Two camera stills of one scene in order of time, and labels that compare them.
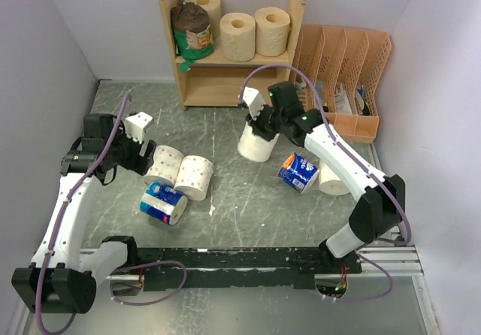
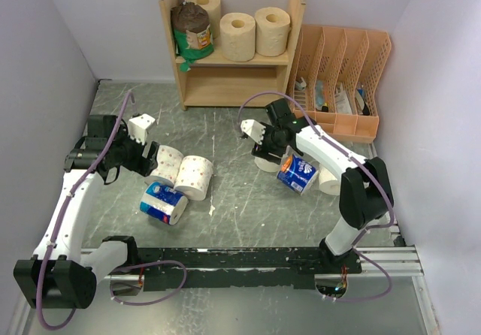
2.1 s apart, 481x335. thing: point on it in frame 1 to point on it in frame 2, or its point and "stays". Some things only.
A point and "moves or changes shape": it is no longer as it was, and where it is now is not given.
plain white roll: x=253 y=148 moves or changes shape
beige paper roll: x=237 y=34 stays
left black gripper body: x=128 y=154 stays
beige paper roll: x=212 y=3 stays
